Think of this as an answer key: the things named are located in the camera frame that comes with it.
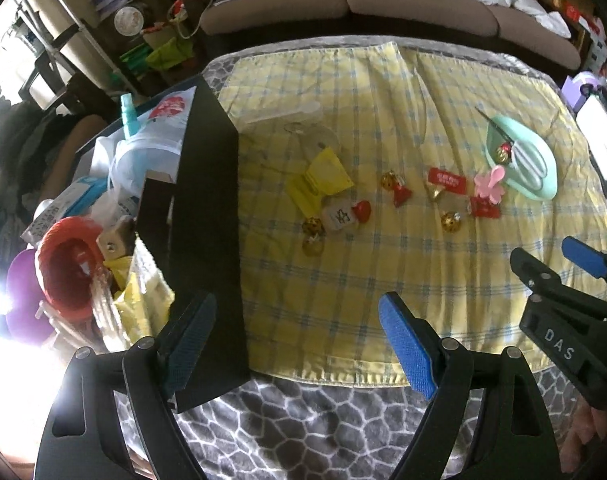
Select white box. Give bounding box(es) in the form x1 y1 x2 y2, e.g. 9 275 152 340
576 92 607 183

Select round white disc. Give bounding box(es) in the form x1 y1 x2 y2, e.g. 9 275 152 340
114 4 145 36

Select purple plastic item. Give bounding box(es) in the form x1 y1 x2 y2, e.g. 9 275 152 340
6 250 49 346

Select orange-red bowl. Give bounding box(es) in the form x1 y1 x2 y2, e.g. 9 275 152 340
36 216 106 323

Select black storage box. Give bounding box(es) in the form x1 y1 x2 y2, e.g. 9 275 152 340
136 77 251 413

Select brown armchair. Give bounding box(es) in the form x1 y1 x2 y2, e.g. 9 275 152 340
36 114 109 206

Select yellow snack packets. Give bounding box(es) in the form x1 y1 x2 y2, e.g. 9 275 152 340
110 255 176 351

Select small red packet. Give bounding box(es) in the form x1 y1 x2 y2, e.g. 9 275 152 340
468 196 501 220

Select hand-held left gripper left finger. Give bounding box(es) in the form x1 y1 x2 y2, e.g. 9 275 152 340
33 290 219 480

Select brown sofa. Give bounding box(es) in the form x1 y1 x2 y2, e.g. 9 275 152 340
198 0 589 73

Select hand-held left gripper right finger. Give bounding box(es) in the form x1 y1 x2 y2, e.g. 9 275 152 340
377 291 564 480

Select dark clothes pile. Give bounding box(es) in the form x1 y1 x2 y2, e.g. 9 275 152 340
0 87 49 246

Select yellow plaid cloth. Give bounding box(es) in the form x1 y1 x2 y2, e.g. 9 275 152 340
216 42 607 386

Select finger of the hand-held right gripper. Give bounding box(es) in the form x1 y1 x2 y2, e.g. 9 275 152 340
509 247 607 319
561 236 607 282

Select clear plastic bag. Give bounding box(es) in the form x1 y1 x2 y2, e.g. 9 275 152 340
233 100 344 161

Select white-handled scissors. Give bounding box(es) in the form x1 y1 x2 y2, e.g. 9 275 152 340
476 106 549 192

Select teal bottle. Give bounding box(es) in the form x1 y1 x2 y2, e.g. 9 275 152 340
119 92 140 141

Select pink flower clip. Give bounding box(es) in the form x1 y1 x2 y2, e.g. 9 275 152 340
474 166 507 207

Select green bag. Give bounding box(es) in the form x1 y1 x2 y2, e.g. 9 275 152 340
146 37 194 71

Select purple device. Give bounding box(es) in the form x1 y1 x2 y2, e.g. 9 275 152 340
561 72 607 113

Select dark wooden chair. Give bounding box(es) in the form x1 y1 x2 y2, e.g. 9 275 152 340
20 52 81 111

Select red candy wrapper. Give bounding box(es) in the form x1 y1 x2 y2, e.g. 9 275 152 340
427 166 468 195

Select white bag with red print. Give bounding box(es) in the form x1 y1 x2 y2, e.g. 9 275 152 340
110 85 199 196

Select yellow packet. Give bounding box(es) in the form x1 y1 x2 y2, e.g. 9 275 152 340
287 147 354 216

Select mint green plate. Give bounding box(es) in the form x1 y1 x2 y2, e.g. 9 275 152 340
486 114 558 202

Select person's right hand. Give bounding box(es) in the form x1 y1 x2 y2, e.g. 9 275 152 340
571 400 607 457

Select white cube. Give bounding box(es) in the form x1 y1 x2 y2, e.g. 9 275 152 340
323 205 357 233

